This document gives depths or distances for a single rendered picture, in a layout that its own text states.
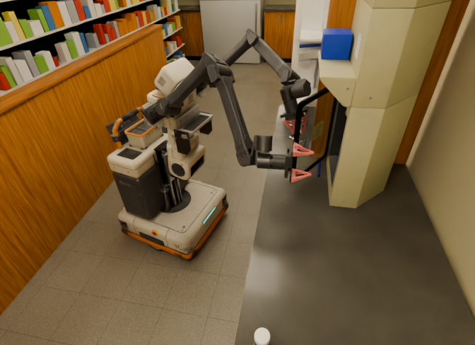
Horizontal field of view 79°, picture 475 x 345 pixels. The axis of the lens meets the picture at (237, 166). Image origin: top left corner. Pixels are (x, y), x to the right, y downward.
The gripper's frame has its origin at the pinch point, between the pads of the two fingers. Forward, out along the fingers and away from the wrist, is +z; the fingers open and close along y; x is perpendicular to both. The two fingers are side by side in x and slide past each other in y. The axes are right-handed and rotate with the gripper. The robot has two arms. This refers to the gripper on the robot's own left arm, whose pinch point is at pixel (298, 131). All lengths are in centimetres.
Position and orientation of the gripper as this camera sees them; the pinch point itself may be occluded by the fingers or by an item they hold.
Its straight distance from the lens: 130.9
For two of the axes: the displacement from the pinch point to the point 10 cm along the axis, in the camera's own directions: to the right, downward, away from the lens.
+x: -7.1, 4.3, -5.6
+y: -6.3, -0.2, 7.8
